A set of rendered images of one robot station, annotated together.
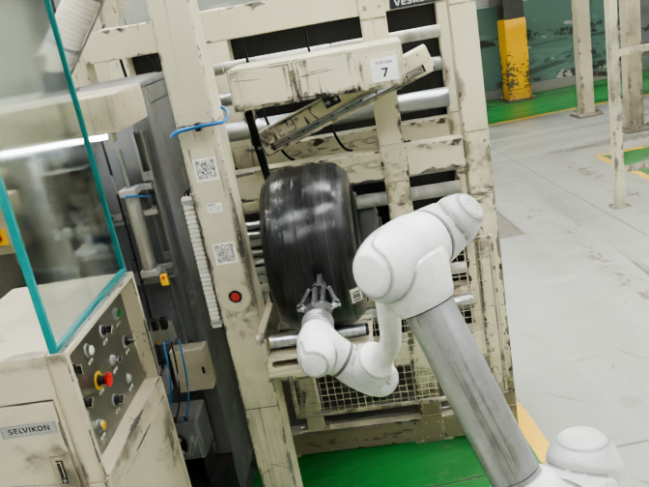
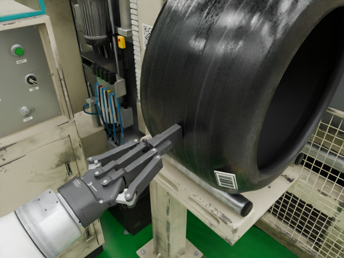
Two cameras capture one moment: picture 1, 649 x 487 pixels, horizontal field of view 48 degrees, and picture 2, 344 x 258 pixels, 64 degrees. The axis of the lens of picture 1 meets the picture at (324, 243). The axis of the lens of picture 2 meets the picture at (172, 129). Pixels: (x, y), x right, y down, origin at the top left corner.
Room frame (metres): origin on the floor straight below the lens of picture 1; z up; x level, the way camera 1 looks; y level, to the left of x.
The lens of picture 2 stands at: (1.75, -0.24, 1.47)
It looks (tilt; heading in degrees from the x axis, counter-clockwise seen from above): 36 degrees down; 41
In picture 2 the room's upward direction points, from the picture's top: straight up
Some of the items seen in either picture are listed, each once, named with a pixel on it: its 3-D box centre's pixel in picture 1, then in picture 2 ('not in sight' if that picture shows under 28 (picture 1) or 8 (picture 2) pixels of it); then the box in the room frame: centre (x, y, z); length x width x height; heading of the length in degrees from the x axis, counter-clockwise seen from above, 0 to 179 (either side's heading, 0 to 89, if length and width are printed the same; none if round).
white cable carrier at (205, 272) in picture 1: (205, 261); (143, 39); (2.36, 0.41, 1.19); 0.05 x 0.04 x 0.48; 174
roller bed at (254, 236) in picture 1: (263, 251); not in sight; (2.77, 0.25, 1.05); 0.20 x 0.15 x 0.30; 84
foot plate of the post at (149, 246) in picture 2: not in sight; (169, 252); (2.38, 0.33, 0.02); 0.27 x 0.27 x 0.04; 84
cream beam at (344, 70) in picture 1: (318, 73); not in sight; (2.65, -0.09, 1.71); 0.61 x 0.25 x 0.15; 84
